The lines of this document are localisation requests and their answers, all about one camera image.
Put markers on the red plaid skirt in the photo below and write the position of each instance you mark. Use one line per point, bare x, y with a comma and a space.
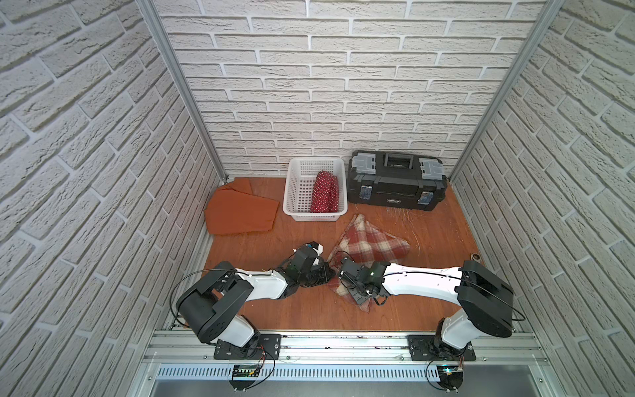
364, 243

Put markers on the white plastic basket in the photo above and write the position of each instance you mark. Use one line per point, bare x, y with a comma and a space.
299, 188

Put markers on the orange skirt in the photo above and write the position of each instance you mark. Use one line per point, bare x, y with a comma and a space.
234, 208

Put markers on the right controller board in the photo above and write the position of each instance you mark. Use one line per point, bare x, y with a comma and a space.
450, 378

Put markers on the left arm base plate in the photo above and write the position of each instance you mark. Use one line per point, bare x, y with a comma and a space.
265, 345

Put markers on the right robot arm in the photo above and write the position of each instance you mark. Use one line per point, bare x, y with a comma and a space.
486, 303

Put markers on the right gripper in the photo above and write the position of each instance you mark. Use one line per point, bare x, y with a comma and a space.
354, 295

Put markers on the controller board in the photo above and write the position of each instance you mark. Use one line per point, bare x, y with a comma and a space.
244, 376
450, 378

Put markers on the black plastic toolbox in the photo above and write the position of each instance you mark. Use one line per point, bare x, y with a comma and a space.
396, 180

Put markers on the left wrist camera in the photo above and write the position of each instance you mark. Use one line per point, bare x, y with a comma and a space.
316, 246

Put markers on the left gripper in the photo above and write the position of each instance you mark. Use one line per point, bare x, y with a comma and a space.
317, 268

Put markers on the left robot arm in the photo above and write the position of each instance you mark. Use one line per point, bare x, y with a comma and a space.
211, 307

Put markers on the left controller board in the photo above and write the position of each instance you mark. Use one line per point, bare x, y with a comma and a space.
244, 376

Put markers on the red polka dot skirt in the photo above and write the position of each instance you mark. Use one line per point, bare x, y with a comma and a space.
325, 195

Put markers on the aluminium mounting rail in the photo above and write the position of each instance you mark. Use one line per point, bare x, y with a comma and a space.
323, 347

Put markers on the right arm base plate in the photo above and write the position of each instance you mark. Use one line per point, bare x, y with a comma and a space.
426, 348

